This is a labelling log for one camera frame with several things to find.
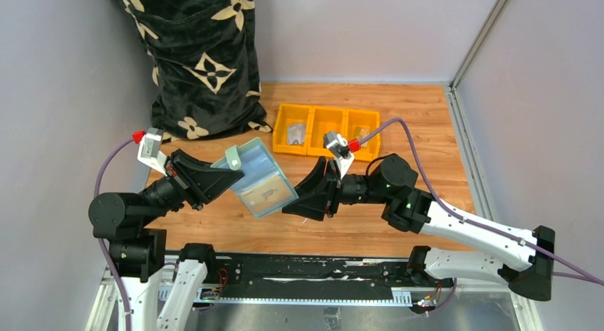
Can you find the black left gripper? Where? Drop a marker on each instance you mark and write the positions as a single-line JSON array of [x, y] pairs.
[[184, 180]]

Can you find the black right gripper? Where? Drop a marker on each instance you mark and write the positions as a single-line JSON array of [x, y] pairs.
[[332, 192]]

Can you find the green card holder wallet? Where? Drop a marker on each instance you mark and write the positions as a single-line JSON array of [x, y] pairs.
[[257, 163]]

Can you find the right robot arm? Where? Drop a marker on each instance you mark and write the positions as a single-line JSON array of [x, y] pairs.
[[518, 258]]

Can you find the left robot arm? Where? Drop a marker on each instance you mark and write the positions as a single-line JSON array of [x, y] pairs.
[[136, 253]]

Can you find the tan card in holder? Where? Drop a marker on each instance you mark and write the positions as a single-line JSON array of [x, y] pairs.
[[267, 195]]

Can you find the grey card in bin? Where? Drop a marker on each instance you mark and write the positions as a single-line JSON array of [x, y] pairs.
[[296, 133]]

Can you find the tan card in bin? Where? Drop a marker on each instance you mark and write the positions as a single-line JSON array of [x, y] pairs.
[[360, 133]]

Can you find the left yellow bin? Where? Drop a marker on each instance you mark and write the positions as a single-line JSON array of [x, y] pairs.
[[287, 115]]

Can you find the yellow bin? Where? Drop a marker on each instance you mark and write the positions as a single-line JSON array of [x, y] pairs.
[[324, 120], [287, 115], [360, 124]]

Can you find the middle yellow bin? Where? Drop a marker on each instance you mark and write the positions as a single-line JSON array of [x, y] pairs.
[[324, 120]]

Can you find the right yellow bin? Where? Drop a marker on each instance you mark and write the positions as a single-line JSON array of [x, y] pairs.
[[360, 124]]

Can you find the black floral blanket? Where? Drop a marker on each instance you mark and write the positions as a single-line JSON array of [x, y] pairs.
[[205, 66]]

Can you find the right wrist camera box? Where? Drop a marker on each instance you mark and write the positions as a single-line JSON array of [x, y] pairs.
[[338, 146]]

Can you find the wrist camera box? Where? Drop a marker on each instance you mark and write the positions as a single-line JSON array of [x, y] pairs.
[[338, 146], [149, 150]]

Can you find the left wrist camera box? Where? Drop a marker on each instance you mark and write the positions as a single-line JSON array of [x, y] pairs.
[[149, 150]]

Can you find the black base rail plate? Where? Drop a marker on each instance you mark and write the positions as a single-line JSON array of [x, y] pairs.
[[305, 278]]

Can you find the aluminium frame rail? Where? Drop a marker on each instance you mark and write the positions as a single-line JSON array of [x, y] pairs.
[[160, 295]]

